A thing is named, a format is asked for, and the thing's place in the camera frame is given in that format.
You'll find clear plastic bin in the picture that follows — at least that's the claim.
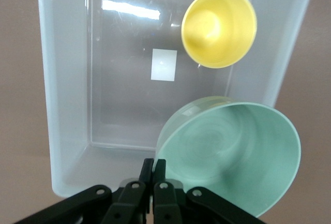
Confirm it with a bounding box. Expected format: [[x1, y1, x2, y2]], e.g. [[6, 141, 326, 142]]
[[36, 0, 319, 199]]

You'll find brown table mat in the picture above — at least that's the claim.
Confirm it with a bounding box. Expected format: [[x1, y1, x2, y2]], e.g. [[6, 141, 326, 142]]
[[0, 0, 331, 224]]

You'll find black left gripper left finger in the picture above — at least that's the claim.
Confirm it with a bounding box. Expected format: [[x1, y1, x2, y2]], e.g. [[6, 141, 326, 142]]
[[12, 158, 154, 224]]

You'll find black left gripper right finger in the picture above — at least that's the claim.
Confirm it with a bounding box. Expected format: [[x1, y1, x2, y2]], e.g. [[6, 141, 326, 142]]
[[153, 158, 267, 224]]

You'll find white label sticker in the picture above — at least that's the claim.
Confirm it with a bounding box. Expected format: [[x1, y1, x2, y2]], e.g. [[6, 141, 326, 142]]
[[151, 49, 178, 82]]

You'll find yellow cup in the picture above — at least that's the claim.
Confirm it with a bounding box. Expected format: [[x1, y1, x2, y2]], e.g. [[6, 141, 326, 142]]
[[180, 0, 258, 69]]

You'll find pale green bowl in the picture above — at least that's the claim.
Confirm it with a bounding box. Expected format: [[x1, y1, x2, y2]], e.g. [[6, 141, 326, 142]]
[[154, 96, 302, 218]]

